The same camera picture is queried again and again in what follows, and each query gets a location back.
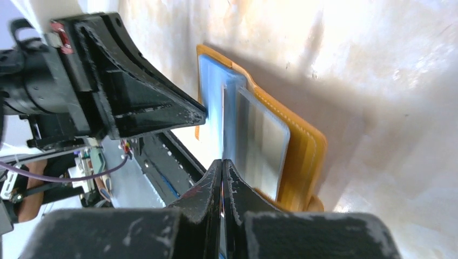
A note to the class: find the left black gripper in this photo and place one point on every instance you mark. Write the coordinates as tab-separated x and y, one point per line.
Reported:
134	97

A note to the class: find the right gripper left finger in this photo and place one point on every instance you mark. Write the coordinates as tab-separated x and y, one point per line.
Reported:
187	228

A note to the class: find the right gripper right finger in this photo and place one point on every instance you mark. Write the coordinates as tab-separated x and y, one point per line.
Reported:
255	228

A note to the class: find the tan leather card holder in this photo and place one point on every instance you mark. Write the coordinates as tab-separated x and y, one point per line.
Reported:
306	150

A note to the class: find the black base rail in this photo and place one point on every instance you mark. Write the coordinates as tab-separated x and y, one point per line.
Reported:
167	163

